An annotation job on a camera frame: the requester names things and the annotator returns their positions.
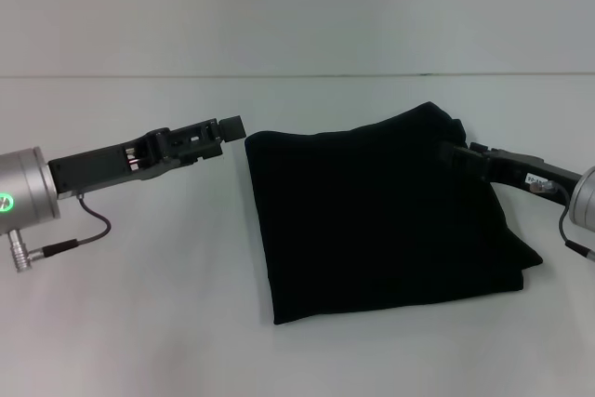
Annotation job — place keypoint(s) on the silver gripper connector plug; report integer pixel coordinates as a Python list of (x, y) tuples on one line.
[(541, 187), (21, 253)]

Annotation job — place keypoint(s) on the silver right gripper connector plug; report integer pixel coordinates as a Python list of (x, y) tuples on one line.
[(541, 187)]

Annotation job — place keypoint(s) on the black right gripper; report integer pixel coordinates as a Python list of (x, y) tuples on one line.
[(530, 174)]

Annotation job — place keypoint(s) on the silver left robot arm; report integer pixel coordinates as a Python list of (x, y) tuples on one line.
[(25, 192)]

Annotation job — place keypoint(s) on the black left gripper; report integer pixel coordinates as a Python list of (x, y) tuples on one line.
[(102, 164)]

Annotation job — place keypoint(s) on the black FREE print t-shirt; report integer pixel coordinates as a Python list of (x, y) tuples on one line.
[(386, 202)]

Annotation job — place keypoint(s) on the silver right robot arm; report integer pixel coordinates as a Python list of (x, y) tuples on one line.
[(585, 197)]

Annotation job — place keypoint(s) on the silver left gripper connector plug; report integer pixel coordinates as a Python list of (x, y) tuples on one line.
[(21, 253)]

